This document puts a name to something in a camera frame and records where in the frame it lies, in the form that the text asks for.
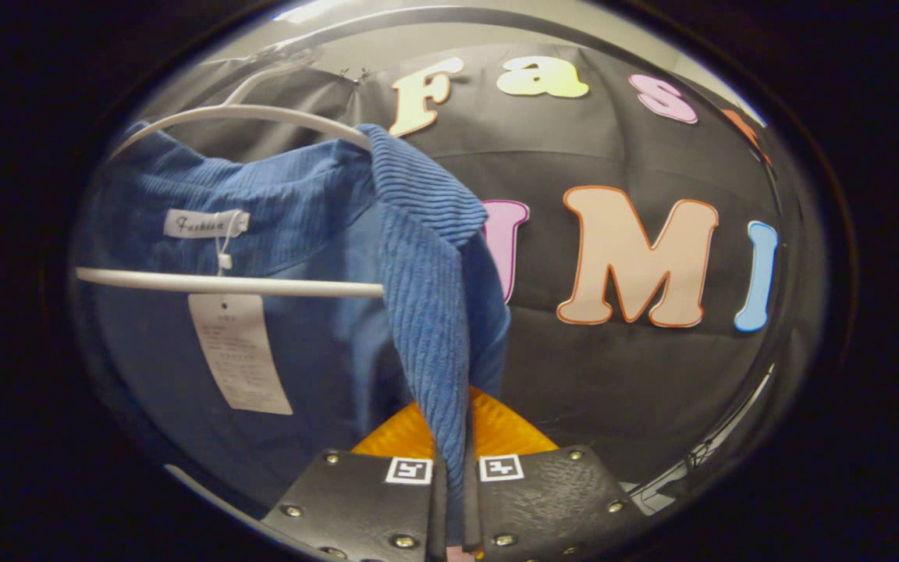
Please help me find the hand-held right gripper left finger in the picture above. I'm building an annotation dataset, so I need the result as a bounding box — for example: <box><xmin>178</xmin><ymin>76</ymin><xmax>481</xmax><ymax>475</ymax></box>
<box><xmin>261</xmin><ymin>402</ymin><xmax>448</xmax><ymax>562</ymax></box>

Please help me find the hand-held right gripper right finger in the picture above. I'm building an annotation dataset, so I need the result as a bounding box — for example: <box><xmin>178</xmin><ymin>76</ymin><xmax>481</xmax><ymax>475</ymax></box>
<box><xmin>461</xmin><ymin>386</ymin><xmax>649</xmax><ymax>562</ymax></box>

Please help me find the blue corduroy shirt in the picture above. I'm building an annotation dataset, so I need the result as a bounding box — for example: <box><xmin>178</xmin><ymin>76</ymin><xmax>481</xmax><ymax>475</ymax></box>
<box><xmin>75</xmin><ymin>121</ymin><xmax>513</xmax><ymax>547</ymax></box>

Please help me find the white clothes hanger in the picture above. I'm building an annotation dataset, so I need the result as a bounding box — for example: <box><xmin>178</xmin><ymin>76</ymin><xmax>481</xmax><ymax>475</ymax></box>
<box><xmin>75</xmin><ymin>43</ymin><xmax>386</xmax><ymax>299</ymax></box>

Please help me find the black clothes rail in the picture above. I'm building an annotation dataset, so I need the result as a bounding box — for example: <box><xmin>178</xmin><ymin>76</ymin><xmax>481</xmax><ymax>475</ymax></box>
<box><xmin>208</xmin><ymin>6</ymin><xmax>766</xmax><ymax>126</ymax></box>

